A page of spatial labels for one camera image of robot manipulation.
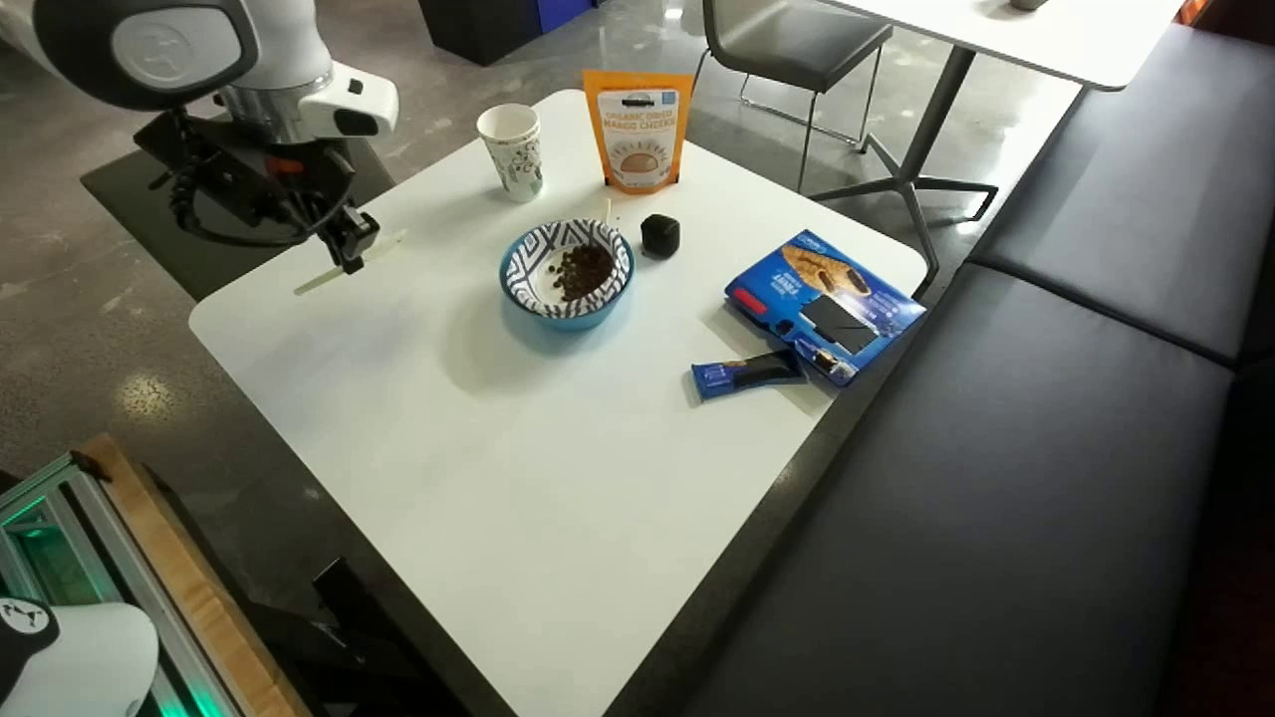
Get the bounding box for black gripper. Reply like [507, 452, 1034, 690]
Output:
[131, 109, 387, 277]

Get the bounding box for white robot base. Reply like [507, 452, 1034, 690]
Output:
[0, 592, 163, 717]

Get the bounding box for grey upholstered chair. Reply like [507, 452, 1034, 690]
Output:
[75, 132, 400, 301]

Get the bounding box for blue patterned bowl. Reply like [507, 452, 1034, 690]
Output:
[496, 215, 639, 336]

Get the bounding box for patterned white paper cup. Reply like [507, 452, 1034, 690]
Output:
[476, 98, 549, 201]

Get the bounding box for dark brown food pieces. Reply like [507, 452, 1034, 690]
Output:
[542, 239, 613, 308]

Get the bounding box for black cabinet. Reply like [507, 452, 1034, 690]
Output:
[416, 0, 607, 69]

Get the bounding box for orange stand-up snack pouch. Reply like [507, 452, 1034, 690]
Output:
[578, 69, 696, 198]

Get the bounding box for small black round cap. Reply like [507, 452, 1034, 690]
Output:
[639, 212, 688, 263]

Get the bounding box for light wooden plank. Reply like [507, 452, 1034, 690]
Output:
[74, 429, 310, 717]

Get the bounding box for blue cookie box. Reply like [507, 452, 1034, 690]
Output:
[723, 228, 928, 390]

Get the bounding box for dark seat metal-leg chair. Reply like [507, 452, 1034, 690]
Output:
[694, 0, 898, 194]

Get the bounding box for white side table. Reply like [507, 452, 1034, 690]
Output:
[811, 0, 1188, 281]

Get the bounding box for black leather bench sofa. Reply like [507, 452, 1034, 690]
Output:
[683, 18, 1275, 717]

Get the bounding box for green-lit metal frame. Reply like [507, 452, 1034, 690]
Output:
[0, 448, 246, 717]

